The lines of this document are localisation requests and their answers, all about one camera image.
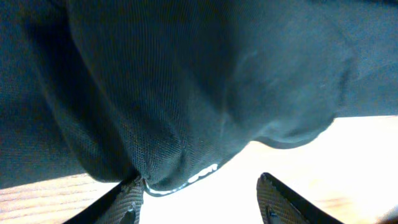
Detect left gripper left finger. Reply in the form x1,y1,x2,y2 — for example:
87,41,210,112
64,176,144,224

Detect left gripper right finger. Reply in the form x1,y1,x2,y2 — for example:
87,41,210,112
256,172,343,224

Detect black polo shirt white logo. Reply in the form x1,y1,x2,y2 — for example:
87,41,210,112
1,0,397,194

